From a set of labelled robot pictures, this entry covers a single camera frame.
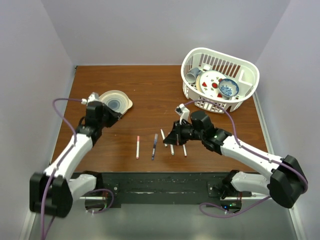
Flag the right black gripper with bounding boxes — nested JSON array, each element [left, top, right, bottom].
[[163, 119, 204, 146]]

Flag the white pen red tip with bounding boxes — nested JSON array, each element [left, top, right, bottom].
[[182, 144, 188, 157]]

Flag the white pen pink end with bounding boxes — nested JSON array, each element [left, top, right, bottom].
[[135, 135, 140, 160]]

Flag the white pen green tip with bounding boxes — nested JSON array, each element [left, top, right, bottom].
[[170, 144, 175, 156]]

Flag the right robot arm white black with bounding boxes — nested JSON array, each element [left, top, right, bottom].
[[163, 110, 308, 209]]

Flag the purple cable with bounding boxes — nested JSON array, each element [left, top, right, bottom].
[[184, 98, 309, 196], [39, 97, 86, 240]]

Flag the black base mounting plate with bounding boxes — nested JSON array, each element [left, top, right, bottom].
[[84, 172, 252, 209]]

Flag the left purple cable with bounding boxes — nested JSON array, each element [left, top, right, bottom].
[[39, 97, 86, 240]]

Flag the blue pen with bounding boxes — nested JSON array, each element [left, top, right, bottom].
[[151, 133, 158, 161]]

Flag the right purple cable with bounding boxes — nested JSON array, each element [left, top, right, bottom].
[[184, 98, 309, 196]]

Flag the grey ceramic mug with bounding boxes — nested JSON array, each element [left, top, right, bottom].
[[185, 67, 203, 84]]

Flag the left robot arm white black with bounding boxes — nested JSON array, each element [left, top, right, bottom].
[[29, 99, 123, 218]]

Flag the white plate red fruit pattern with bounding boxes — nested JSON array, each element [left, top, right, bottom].
[[196, 70, 227, 98]]

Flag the beige plate blue rings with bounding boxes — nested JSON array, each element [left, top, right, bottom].
[[98, 89, 134, 118]]

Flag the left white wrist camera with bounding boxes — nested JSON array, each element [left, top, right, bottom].
[[81, 92, 100, 105]]

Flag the white plastic dish basket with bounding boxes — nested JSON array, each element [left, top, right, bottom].
[[180, 47, 260, 114]]

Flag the blue white patterned bowl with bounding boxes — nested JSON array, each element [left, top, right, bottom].
[[218, 78, 240, 98]]

